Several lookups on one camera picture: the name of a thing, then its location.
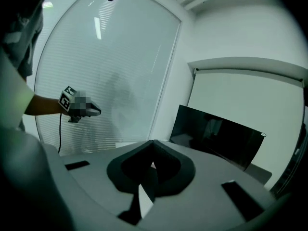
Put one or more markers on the person's left forearm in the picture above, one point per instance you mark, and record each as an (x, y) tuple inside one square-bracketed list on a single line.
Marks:
[(45, 106)]

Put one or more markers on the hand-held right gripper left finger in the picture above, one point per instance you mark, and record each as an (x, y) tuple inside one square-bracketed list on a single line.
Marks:
[(115, 174)]

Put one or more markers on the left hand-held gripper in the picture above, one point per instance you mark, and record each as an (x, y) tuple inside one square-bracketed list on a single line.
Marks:
[(65, 99)]

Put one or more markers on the person's grey shirt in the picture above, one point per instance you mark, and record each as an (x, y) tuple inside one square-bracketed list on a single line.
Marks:
[(21, 32)]

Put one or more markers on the white roller blind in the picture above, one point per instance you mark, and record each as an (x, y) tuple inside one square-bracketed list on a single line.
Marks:
[(240, 95)]

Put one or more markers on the black door frame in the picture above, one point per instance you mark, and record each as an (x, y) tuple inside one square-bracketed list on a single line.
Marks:
[(294, 157)]

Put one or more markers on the wide black monitor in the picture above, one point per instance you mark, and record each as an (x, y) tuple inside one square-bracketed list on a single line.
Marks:
[(216, 133)]

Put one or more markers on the grey laptop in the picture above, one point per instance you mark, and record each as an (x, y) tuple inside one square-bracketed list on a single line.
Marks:
[(261, 174)]

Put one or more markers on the glass partition with blinds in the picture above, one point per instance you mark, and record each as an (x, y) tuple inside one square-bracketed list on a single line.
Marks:
[(120, 56)]

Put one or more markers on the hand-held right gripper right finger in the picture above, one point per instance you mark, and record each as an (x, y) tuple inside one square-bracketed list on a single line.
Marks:
[(186, 174)]

